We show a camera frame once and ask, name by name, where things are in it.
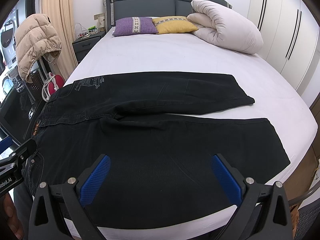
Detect purple patterned pillow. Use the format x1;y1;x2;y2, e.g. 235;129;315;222
113;17;158;37

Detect yellow patterned pillow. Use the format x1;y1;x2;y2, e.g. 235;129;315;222
152;16;198;34

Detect white wardrobe with black handles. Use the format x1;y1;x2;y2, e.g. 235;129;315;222
248;0;319;95

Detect red and white bag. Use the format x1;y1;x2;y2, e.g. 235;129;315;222
42;72;65;102

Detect beige curtain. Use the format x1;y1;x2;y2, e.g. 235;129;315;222
41;0;78;80

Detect operator left hand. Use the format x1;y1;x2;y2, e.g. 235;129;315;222
1;193;24;239

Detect beige puffer jacket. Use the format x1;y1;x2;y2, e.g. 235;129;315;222
15;14;62;83

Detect folded cream duvet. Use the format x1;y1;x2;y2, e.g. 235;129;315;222
187;0;264;55

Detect bed with white sheet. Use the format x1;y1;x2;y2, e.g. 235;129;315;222
65;33;317;239

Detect black denim pants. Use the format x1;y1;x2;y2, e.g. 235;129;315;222
23;72;290;229

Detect dark grey padded headboard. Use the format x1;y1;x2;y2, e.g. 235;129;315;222
103;0;232;31

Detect dark grey nightstand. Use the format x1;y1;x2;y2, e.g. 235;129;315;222
72;31;106;63

